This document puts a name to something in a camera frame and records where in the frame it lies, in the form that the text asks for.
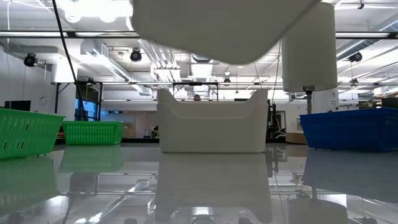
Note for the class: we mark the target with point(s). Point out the person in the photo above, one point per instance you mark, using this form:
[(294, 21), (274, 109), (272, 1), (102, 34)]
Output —
[(197, 97)]

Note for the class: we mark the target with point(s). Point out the large white plastic basket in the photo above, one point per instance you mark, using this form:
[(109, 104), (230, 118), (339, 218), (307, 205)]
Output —
[(224, 31)]

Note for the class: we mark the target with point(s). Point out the green slotted plastic basket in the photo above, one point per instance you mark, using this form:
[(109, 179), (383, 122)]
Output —
[(28, 133), (93, 133)]

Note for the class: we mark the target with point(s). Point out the white lamp with wooden base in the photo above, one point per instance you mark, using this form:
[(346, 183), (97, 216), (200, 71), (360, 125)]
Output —
[(309, 62)]

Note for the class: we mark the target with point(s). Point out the overhead frame light bar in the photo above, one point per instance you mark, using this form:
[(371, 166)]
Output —
[(71, 34)]

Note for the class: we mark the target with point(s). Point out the black background metal frame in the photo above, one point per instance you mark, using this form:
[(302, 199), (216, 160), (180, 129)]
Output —
[(100, 99)]

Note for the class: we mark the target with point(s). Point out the blue slotted plastic basket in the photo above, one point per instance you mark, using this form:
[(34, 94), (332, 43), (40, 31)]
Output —
[(351, 137), (351, 114)]

